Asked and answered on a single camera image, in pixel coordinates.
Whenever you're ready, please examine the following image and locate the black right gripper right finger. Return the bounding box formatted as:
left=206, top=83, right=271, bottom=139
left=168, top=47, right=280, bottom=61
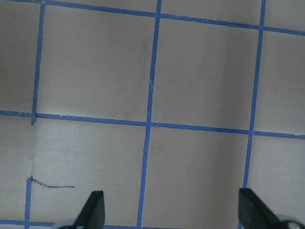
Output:
left=238, top=188, right=281, bottom=229

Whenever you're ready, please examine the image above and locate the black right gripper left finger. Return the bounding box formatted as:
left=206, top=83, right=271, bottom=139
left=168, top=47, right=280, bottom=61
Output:
left=72, top=191, right=105, bottom=229

